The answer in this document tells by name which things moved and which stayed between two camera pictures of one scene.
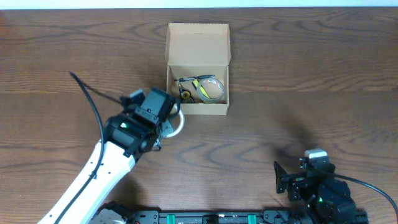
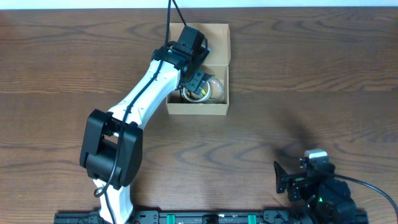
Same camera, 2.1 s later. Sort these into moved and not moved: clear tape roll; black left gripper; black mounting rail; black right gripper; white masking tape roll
Moved: black left gripper; white masking tape roll
Not moved: black right gripper; clear tape roll; black mounting rail
